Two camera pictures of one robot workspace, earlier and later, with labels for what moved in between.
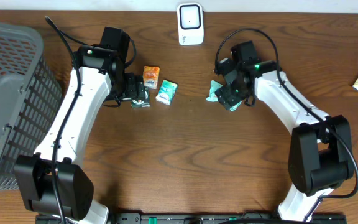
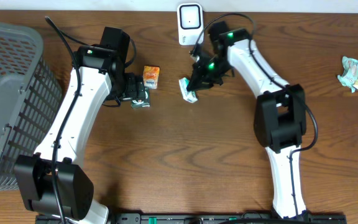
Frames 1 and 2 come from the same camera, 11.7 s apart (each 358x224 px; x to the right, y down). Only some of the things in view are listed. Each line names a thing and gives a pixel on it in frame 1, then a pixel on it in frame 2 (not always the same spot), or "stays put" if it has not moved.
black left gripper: (138, 91) stays put
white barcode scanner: (190, 23) stays put
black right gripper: (225, 96) to (199, 79)
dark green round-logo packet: (144, 102) stays put
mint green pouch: (214, 86) to (352, 68)
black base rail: (188, 218) stays put
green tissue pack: (166, 92) to (189, 96)
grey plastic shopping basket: (20, 99) stays put
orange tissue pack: (151, 74) stays put
